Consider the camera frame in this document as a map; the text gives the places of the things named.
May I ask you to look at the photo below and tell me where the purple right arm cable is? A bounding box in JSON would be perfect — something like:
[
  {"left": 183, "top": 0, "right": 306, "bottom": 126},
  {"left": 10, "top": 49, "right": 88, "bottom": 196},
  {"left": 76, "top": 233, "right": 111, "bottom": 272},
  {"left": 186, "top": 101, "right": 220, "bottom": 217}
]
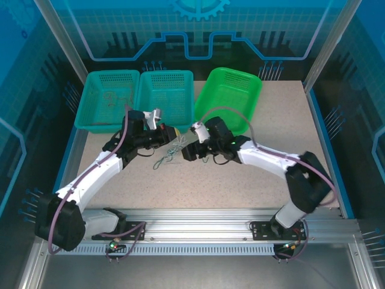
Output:
[{"left": 198, "top": 107, "right": 337, "bottom": 263}]

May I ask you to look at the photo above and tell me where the red cable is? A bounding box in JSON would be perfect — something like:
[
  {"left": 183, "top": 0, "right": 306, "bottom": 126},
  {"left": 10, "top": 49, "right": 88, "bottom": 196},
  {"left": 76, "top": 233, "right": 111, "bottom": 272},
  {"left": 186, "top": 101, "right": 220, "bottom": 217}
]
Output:
[{"left": 118, "top": 85, "right": 136, "bottom": 106}]

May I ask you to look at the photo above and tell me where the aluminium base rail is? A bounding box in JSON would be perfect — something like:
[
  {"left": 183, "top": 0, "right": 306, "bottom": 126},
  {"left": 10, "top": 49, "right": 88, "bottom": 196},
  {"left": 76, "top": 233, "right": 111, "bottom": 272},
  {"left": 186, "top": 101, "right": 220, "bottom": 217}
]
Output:
[{"left": 81, "top": 207, "right": 359, "bottom": 246}]

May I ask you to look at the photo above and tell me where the teal plastic basket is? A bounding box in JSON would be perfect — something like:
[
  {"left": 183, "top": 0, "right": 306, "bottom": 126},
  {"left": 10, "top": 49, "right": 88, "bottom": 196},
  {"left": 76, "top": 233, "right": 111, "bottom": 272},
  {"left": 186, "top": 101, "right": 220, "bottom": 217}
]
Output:
[
  {"left": 74, "top": 69, "right": 141, "bottom": 135},
  {"left": 134, "top": 69, "right": 195, "bottom": 127}
]

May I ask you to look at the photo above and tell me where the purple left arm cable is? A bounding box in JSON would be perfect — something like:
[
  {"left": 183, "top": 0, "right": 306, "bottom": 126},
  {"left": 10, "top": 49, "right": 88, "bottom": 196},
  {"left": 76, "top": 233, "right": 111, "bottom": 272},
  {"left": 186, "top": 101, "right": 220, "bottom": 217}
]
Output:
[{"left": 48, "top": 104, "right": 147, "bottom": 264}]

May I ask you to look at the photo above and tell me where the blue table edge trim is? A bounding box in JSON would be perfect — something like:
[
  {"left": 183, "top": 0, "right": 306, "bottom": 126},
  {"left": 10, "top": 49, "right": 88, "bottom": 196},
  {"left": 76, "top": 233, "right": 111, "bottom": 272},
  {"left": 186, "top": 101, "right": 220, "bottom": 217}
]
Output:
[{"left": 306, "top": 89, "right": 356, "bottom": 220}]

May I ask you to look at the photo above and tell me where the aluminium frame post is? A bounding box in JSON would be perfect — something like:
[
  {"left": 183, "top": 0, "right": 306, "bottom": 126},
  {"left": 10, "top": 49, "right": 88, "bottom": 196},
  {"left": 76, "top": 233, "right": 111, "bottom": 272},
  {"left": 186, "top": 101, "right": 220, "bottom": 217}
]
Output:
[
  {"left": 302, "top": 0, "right": 363, "bottom": 93},
  {"left": 34, "top": 0, "right": 91, "bottom": 76}
]

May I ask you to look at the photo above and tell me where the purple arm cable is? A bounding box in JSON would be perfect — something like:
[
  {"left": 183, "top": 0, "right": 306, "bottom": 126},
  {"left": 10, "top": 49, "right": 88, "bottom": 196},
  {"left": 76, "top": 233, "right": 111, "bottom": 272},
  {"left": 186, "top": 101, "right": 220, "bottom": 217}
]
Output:
[
  {"left": 48, "top": 104, "right": 147, "bottom": 264},
  {"left": 198, "top": 107, "right": 337, "bottom": 263}
]

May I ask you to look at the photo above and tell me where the small LED circuit board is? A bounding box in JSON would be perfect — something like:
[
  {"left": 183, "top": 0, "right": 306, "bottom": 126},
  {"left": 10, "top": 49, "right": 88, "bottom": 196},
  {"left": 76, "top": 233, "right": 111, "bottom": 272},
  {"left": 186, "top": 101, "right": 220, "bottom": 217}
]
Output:
[
  {"left": 275, "top": 240, "right": 298, "bottom": 252},
  {"left": 106, "top": 237, "right": 127, "bottom": 252}
]

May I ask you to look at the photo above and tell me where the white slotted cable duct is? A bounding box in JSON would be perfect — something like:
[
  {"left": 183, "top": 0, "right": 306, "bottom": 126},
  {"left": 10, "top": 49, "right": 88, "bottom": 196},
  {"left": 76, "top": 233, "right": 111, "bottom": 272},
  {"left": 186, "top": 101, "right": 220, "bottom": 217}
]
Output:
[{"left": 55, "top": 244, "right": 285, "bottom": 256}]

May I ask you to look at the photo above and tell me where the thick green cable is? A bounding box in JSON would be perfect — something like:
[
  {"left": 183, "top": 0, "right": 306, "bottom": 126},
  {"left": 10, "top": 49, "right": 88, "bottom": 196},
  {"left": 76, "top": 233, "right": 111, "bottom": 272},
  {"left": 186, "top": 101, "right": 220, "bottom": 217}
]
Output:
[{"left": 152, "top": 152, "right": 174, "bottom": 172}]

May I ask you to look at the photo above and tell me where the pale blue cable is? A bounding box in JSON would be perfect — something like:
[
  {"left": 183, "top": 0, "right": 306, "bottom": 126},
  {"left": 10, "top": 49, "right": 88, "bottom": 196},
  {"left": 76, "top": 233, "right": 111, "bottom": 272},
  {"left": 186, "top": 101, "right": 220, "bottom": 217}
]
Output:
[{"left": 165, "top": 140, "right": 184, "bottom": 159}]

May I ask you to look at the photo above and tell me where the bright green plastic basket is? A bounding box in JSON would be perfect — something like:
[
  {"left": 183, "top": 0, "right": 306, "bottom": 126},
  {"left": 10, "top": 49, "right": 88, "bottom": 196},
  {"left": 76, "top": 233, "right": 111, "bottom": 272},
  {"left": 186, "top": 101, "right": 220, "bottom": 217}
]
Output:
[{"left": 194, "top": 66, "right": 263, "bottom": 136}]

